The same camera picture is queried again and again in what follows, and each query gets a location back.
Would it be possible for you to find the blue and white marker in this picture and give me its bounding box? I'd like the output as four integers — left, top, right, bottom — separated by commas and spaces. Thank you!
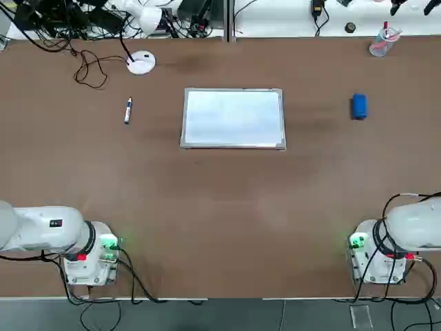
123, 97, 135, 126

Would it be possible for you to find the blue whiteboard eraser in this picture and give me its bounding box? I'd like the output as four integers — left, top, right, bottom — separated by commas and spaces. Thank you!
351, 92, 370, 121

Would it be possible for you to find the silver framed whiteboard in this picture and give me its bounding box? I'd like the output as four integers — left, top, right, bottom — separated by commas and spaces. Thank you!
178, 87, 288, 151

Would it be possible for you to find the white desk lamp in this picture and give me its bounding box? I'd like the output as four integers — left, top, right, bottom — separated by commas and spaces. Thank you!
119, 0, 163, 76

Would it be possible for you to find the black electronics box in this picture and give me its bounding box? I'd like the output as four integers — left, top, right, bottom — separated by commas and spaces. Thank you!
178, 0, 212, 27

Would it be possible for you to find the clear mesh pen cup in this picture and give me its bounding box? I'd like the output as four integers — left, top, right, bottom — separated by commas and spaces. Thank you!
369, 27, 403, 58

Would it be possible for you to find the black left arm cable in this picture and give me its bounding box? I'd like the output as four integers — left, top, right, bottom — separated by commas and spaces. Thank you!
0, 246, 209, 306

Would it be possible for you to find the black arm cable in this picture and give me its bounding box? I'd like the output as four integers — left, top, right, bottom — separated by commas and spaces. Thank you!
353, 192, 441, 306
0, 246, 209, 306

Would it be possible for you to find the aluminium frame post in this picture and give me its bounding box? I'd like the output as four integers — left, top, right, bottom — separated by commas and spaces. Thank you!
222, 0, 237, 43

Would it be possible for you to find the thin dark lamp cable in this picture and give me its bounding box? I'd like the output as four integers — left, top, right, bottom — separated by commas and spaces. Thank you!
74, 50, 131, 91

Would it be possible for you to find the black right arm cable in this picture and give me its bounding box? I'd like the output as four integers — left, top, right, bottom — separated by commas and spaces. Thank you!
353, 192, 441, 306

